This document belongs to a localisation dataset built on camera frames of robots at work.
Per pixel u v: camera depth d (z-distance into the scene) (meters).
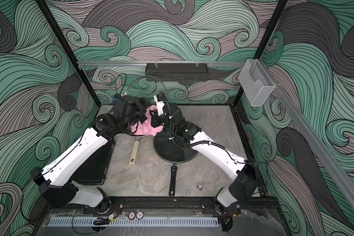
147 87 1.14
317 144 0.52
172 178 0.74
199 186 0.75
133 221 0.70
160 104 0.60
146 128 0.69
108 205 0.71
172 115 0.49
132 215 0.71
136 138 0.90
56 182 0.39
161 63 0.93
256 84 0.79
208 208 0.73
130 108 0.49
